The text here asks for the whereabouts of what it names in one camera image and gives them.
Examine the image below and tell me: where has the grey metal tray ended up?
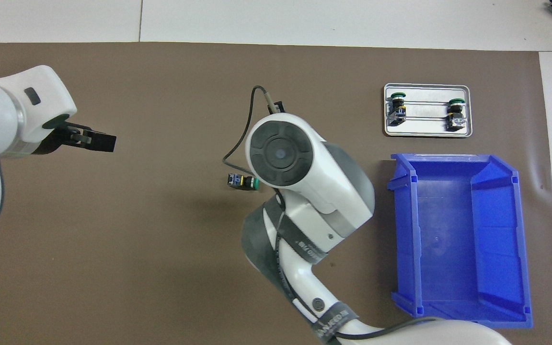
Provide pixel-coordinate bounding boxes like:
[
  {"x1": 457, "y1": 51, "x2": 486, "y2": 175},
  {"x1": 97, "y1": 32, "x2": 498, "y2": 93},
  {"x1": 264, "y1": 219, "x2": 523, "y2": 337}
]
[{"x1": 383, "y1": 83, "x2": 473, "y2": 138}]

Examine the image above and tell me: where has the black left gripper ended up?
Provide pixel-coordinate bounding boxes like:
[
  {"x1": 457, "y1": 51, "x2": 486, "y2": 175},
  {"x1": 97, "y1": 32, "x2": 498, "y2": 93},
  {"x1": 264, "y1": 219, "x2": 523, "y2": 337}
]
[{"x1": 34, "y1": 115, "x2": 117, "y2": 155}]

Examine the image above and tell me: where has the brown table mat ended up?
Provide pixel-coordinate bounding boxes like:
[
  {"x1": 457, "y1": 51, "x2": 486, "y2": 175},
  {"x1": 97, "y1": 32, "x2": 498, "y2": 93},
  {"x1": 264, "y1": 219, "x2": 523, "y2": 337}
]
[{"x1": 0, "y1": 42, "x2": 552, "y2": 345}]

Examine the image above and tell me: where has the blue plastic storage bin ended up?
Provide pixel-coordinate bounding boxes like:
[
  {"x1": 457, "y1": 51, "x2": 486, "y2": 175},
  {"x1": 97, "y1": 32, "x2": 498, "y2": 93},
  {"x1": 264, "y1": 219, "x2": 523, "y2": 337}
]
[{"x1": 386, "y1": 153, "x2": 534, "y2": 330}]

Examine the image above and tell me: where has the green push button switch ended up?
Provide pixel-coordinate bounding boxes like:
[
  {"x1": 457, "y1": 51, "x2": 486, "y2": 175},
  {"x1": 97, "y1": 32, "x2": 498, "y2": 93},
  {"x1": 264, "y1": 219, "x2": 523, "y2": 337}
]
[
  {"x1": 387, "y1": 92, "x2": 408, "y2": 127},
  {"x1": 446, "y1": 98, "x2": 467, "y2": 132},
  {"x1": 227, "y1": 173, "x2": 260, "y2": 191}
]

